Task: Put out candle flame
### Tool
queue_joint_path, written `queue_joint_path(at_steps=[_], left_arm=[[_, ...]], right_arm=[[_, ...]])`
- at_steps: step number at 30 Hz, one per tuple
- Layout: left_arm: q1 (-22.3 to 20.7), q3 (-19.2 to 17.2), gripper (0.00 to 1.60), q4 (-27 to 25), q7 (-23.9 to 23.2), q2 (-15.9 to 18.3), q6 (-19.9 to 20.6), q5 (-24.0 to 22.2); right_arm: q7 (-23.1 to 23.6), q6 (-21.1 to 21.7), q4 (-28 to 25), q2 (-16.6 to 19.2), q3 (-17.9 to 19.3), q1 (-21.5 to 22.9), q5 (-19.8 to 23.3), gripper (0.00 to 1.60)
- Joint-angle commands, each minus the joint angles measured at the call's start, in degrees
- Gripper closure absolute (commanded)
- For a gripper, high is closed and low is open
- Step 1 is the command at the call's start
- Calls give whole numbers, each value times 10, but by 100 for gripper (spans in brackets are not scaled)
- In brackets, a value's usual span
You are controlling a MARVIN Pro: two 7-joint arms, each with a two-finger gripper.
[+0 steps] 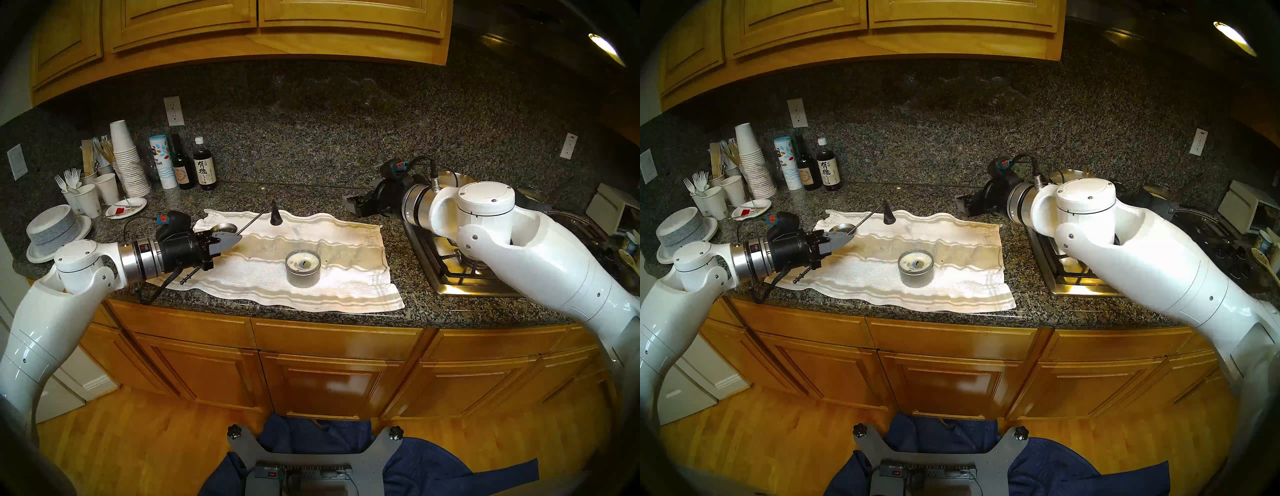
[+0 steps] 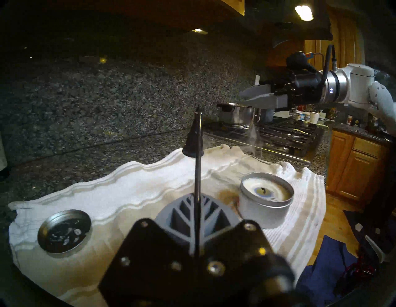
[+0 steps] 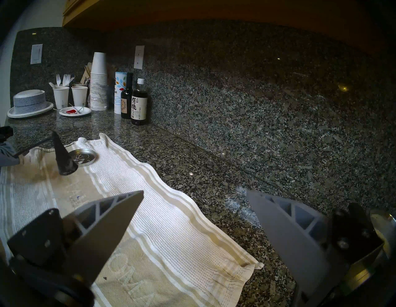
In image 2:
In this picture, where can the range hood lamp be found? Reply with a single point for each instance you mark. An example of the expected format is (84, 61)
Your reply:
(304, 13)

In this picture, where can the wooden upper cabinets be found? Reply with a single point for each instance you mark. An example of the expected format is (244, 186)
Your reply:
(236, 5)

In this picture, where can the dark blue cloth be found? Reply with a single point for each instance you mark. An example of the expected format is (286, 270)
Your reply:
(324, 272)

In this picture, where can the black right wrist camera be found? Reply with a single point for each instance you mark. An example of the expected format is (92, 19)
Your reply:
(298, 61)

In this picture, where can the small white cup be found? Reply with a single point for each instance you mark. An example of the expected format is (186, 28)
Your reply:
(314, 117)

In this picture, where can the steel gas stove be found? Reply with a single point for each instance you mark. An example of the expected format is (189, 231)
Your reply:
(278, 136)

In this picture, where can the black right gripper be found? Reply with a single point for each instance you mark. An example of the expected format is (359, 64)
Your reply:
(301, 88)

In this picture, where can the steel cooking pot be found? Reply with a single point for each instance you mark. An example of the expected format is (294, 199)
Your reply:
(238, 116)

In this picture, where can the silver tin candle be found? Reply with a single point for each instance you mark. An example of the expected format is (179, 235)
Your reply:
(263, 210)

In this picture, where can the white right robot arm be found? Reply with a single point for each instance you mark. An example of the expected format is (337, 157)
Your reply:
(362, 86)

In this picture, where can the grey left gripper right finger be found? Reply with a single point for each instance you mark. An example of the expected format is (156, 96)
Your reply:
(229, 244)

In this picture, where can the paper cup with blue print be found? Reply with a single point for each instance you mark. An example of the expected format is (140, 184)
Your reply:
(300, 116)

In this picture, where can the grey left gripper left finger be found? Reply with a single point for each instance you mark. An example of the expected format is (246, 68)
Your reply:
(154, 257)

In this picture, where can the black candle snuffer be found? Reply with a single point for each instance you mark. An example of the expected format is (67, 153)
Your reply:
(194, 139)

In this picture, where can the tall wooden cabinet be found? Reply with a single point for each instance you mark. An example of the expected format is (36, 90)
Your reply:
(343, 43)

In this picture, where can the white beige striped towel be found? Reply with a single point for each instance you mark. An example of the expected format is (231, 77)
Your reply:
(130, 185)

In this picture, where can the wooden side base cabinets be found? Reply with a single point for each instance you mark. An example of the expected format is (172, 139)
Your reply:
(355, 167)

